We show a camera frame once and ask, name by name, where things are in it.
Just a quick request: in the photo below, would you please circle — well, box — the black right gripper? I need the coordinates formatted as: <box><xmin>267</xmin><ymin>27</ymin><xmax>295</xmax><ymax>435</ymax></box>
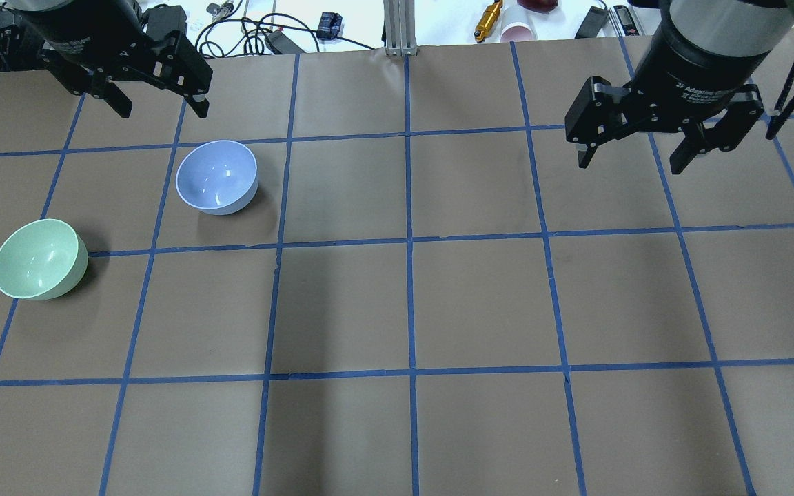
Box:
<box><xmin>564</xmin><ymin>1</ymin><xmax>794</xmax><ymax>175</ymax></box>

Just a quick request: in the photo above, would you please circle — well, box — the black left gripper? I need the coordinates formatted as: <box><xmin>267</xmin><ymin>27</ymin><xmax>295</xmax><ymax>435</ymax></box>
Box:
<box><xmin>18</xmin><ymin>1</ymin><xmax>212</xmax><ymax>118</ymax></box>

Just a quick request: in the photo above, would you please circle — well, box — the green bowl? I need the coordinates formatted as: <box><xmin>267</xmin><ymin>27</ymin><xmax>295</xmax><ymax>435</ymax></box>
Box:
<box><xmin>0</xmin><ymin>218</ymin><xmax>89</xmax><ymax>301</ymax></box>

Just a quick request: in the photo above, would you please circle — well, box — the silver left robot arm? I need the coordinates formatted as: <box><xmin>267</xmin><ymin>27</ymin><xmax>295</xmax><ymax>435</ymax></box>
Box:
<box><xmin>0</xmin><ymin>1</ymin><xmax>212</xmax><ymax>118</ymax></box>

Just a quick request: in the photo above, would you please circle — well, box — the blue bowl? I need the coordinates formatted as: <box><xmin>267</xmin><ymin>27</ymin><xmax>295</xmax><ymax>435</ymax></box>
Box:
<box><xmin>174</xmin><ymin>139</ymin><xmax>261</xmax><ymax>216</ymax></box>

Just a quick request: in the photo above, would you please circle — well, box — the black remote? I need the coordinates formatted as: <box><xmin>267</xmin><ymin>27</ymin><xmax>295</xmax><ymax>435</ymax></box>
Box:
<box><xmin>613</xmin><ymin>4</ymin><xmax>642</xmax><ymax>37</ymax></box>

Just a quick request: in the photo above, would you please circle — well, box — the black power brick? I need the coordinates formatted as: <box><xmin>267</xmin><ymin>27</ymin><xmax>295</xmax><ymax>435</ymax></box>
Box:
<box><xmin>576</xmin><ymin>6</ymin><xmax>609</xmax><ymax>39</ymax></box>

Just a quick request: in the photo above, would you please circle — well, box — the black power adapter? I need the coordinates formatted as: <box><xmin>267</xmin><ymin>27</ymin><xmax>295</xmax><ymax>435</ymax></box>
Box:
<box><xmin>264</xmin><ymin>30</ymin><xmax>305</xmax><ymax>54</ymax></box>

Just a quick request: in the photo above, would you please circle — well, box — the dark red fruit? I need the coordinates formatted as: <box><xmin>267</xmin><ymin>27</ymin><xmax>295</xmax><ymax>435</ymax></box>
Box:
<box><xmin>517</xmin><ymin>0</ymin><xmax>560</xmax><ymax>14</ymax></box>

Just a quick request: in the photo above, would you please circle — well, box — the gold metal tool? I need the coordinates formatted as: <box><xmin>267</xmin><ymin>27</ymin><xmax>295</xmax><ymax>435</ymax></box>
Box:
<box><xmin>473</xmin><ymin>0</ymin><xmax>503</xmax><ymax>43</ymax></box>

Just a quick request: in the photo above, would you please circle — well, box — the small blue device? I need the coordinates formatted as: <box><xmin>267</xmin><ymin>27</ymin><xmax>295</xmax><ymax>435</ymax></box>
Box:
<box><xmin>316</xmin><ymin>12</ymin><xmax>343</xmax><ymax>41</ymax></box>

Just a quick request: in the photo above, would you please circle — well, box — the black cable bundle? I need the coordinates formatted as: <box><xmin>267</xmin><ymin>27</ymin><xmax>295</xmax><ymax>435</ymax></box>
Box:
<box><xmin>195</xmin><ymin>0</ymin><xmax>377</xmax><ymax>59</ymax></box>

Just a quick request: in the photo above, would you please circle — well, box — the aluminium frame post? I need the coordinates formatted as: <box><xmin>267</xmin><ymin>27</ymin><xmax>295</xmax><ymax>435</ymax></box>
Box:
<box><xmin>383</xmin><ymin>0</ymin><xmax>418</xmax><ymax>57</ymax></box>

